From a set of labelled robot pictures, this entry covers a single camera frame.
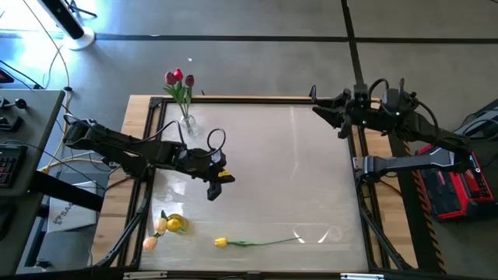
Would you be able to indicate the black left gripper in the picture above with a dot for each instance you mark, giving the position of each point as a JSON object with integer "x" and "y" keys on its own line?
{"x": 196, "y": 161}

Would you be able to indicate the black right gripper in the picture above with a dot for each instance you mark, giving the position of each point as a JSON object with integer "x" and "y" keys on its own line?
{"x": 363, "y": 114}

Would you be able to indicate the amber glass vase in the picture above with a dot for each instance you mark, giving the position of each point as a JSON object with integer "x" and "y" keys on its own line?
{"x": 183, "y": 221}

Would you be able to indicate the pale peach artificial tulip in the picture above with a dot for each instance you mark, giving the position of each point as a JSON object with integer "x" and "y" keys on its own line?
{"x": 149, "y": 243}
{"x": 160, "y": 225}

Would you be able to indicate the dull red artificial tulip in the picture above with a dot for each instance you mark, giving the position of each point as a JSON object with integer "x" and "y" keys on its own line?
{"x": 170, "y": 79}

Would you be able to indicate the bright red artificial tulip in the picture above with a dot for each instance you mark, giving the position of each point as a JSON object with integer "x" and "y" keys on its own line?
{"x": 178, "y": 74}

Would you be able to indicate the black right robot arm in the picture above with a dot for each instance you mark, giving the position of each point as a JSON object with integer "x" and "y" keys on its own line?
{"x": 424, "y": 132}

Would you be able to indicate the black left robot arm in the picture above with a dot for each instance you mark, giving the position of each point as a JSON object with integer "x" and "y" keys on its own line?
{"x": 116, "y": 144}

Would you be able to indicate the clear glass vase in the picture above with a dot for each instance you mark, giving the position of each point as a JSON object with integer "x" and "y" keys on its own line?
{"x": 190, "y": 128}

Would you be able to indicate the red and black power unit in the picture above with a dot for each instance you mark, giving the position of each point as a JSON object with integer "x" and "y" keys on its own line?
{"x": 455, "y": 194}

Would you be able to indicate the dark grey case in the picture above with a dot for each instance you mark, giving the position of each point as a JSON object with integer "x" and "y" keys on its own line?
{"x": 486, "y": 120}

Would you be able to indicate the black yellow hazard tape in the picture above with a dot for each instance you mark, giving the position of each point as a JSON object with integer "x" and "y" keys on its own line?
{"x": 431, "y": 233}

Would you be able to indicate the white printed box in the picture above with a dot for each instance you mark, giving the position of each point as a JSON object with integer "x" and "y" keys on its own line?
{"x": 74, "y": 218}

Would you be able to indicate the black diagonal beam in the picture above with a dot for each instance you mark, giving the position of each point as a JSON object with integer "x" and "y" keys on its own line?
{"x": 66, "y": 190}

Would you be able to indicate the grey side desk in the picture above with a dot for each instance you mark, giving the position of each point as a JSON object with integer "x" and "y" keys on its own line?
{"x": 39, "y": 116}

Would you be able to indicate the white black tower fan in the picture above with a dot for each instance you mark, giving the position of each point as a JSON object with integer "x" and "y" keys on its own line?
{"x": 79, "y": 39}

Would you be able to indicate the black backlit keyboard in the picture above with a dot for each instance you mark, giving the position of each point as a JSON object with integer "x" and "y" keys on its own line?
{"x": 9, "y": 167}

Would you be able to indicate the black desk knob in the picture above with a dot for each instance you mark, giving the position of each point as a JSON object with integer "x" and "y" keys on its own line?
{"x": 20, "y": 103}

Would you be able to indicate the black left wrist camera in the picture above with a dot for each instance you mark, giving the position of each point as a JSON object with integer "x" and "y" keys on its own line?
{"x": 224, "y": 173}

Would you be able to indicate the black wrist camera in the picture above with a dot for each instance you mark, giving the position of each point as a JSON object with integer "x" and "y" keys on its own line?
{"x": 224, "y": 173}
{"x": 360, "y": 92}

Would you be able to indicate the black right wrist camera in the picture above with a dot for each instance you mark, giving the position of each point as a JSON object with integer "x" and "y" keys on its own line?
{"x": 360, "y": 92}

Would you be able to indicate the black aluminium table frame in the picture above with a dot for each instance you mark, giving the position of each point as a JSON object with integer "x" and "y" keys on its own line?
{"x": 253, "y": 100}

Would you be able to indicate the silver metal bracket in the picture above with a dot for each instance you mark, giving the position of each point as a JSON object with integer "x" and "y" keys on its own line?
{"x": 362, "y": 276}
{"x": 146, "y": 275}

